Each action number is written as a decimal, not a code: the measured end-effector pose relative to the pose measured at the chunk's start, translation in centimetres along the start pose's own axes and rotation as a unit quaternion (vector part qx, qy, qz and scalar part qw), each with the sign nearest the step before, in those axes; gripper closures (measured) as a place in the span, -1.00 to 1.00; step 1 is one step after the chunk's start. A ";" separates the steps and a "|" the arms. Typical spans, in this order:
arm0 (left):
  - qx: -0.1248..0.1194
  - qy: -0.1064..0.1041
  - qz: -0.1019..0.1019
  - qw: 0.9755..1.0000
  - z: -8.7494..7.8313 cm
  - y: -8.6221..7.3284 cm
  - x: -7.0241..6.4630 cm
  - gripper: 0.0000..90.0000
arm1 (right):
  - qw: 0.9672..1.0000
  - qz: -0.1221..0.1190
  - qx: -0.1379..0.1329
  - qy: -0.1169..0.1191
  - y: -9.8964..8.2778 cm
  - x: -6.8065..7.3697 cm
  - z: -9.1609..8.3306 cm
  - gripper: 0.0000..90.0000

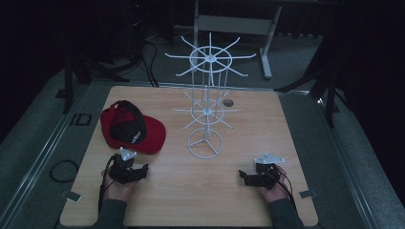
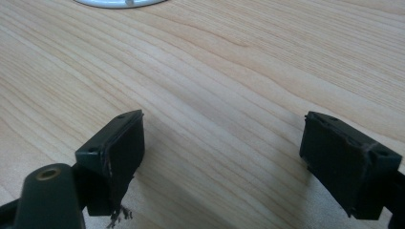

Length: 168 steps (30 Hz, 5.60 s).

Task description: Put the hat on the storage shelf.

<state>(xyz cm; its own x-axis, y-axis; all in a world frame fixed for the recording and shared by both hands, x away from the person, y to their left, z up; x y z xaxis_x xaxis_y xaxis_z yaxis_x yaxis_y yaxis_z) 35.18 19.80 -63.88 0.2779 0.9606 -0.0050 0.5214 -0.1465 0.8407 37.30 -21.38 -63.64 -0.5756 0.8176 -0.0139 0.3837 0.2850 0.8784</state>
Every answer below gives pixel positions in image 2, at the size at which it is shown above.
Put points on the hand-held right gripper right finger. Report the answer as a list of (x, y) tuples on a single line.
[(344, 165)]

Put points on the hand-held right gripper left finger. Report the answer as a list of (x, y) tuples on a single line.
[(119, 152)]

